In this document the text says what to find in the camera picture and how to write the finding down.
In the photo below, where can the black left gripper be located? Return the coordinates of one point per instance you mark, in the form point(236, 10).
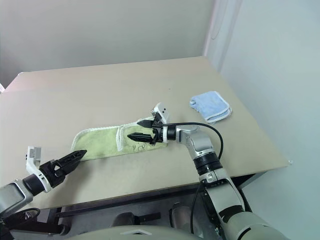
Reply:
point(51, 175)

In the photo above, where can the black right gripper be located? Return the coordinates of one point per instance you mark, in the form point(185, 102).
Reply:
point(157, 132)

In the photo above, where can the green towel with white trim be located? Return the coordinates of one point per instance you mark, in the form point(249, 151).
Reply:
point(100, 142)

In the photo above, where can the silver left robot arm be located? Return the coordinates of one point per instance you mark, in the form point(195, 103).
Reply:
point(12, 195)

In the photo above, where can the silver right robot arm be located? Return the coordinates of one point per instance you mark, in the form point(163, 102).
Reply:
point(200, 147)

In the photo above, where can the folded blue towel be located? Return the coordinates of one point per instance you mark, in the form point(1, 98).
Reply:
point(212, 105)

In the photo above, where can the pale grey robot torso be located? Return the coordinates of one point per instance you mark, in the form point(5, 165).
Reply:
point(100, 233)

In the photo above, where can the dark grey rounded shape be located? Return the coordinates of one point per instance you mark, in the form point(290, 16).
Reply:
point(181, 215)
point(126, 220)

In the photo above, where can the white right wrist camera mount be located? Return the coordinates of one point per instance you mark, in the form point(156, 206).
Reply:
point(163, 111)

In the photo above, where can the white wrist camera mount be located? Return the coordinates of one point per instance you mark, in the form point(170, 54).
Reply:
point(32, 155)
point(163, 111)

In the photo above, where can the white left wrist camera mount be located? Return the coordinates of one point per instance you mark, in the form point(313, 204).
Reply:
point(32, 155)

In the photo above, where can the black table frame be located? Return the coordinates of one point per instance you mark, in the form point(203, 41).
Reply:
point(112, 206)

